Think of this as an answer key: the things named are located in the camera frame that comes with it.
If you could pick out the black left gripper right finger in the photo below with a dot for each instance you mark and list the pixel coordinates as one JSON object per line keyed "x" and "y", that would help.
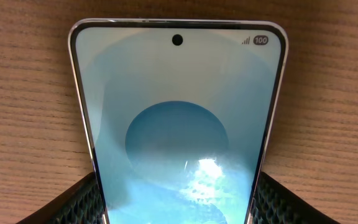
{"x": 275, "y": 204}

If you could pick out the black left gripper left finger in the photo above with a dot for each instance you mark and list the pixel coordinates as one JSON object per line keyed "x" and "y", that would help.
{"x": 80, "y": 204}

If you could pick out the blue screen smartphone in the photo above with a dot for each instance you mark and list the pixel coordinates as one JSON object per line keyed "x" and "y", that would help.
{"x": 177, "y": 113}

